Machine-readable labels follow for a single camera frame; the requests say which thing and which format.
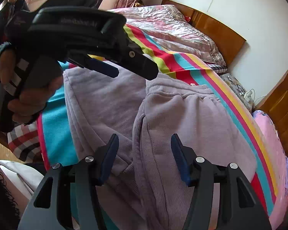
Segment lilac sweatpants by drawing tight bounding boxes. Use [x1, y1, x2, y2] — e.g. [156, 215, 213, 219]
[63, 67, 257, 229]

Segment person's left hand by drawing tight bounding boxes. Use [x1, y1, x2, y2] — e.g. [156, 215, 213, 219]
[0, 50, 63, 124]

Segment rainbow striped sheet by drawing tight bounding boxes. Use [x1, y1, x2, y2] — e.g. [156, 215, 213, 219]
[37, 25, 277, 218]

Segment floral quilt on left bed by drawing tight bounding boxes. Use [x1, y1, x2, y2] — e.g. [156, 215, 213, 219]
[109, 5, 226, 67]

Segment pink bedspread on right bed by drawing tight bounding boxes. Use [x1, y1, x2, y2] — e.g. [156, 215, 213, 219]
[252, 110, 288, 229]

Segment plaid checked bed sheet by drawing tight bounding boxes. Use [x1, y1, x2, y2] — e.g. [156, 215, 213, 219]
[7, 122, 44, 163]

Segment left wooden headboard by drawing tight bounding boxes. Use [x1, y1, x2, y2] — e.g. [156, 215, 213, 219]
[161, 0, 246, 67]

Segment wooden headboard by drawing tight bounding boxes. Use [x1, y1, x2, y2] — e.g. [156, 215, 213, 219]
[161, 0, 246, 67]
[255, 71, 288, 157]

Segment nightstand with floral cover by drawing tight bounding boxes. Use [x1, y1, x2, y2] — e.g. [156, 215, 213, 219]
[220, 73, 254, 113]

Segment white power strip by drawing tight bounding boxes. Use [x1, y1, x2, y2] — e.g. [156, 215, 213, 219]
[243, 90, 253, 102]

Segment right wooden headboard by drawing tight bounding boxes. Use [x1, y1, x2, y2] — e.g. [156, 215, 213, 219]
[255, 71, 288, 157]

